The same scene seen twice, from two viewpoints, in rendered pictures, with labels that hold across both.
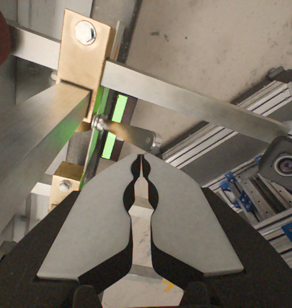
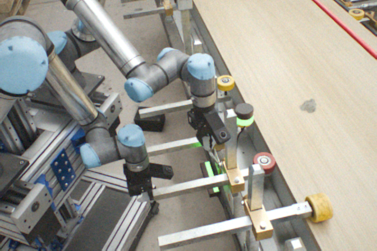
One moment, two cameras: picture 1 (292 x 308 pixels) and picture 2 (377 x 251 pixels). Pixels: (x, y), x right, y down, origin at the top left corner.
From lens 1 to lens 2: 1.16 m
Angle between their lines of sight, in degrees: 26
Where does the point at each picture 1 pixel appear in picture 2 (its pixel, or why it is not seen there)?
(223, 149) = (99, 238)
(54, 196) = not seen: hidden behind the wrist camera
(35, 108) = (233, 150)
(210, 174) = (96, 212)
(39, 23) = (271, 205)
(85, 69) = (231, 173)
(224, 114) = (182, 186)
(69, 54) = (238, 174)
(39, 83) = not seen: hidden behind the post
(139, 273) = (154, 111)
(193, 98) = (195, 185)
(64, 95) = (231, 159)
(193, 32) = not seen: outside the picture
